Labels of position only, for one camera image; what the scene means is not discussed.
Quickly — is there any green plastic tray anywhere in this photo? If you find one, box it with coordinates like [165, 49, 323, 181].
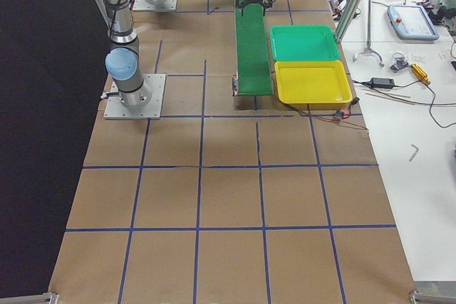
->
[269, 25, 340, 61]

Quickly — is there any yellow plastic tray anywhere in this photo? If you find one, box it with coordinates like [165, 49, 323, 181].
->
[274, 61, 353, 108]

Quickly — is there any metal rod with claw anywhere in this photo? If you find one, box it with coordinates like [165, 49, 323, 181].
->
[353, 0, 385, 68]

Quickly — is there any black power adapter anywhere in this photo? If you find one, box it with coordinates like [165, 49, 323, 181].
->
[370, 78, 395, 89]

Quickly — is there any teach pendant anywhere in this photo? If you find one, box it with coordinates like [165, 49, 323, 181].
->
[387, 5, 440, 41]

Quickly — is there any silver hex key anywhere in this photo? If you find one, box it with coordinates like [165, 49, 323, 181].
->
[409, 144, 420, 162]

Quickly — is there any red black connector cable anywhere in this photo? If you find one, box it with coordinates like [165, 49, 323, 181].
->
[284, 97, 368, 131]

